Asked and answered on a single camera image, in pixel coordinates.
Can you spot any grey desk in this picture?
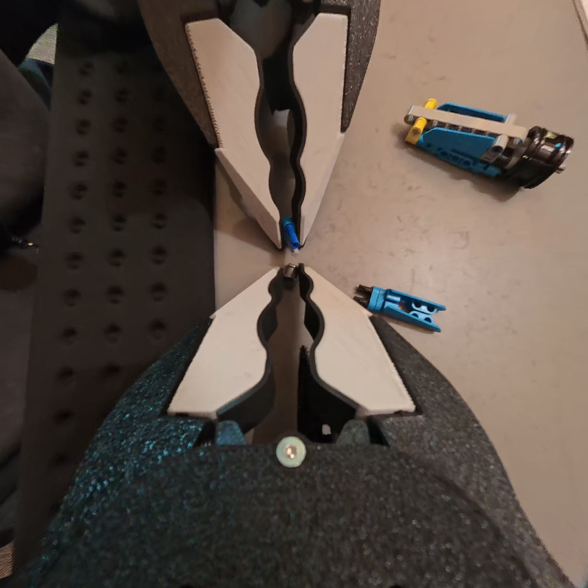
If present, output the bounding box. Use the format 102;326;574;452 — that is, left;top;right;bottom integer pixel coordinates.
212;0;588;584

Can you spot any blue panel brick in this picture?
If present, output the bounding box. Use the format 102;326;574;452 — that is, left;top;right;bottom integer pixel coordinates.
354;283;447;334

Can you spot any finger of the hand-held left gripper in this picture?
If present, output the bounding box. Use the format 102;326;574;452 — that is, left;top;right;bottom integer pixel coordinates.
185;17;284;250
290;12;350;243

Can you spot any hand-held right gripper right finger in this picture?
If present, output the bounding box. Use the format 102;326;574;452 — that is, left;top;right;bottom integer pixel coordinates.
298;266;416;416

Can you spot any person's dark clothing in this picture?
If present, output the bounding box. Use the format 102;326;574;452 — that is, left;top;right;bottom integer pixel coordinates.
0;46;52;506

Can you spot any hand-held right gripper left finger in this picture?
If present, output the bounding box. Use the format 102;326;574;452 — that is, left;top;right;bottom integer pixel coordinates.
168;266;282;419

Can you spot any wheel and beam assembly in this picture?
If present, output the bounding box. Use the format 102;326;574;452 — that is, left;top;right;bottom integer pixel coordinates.
403;97;575;189

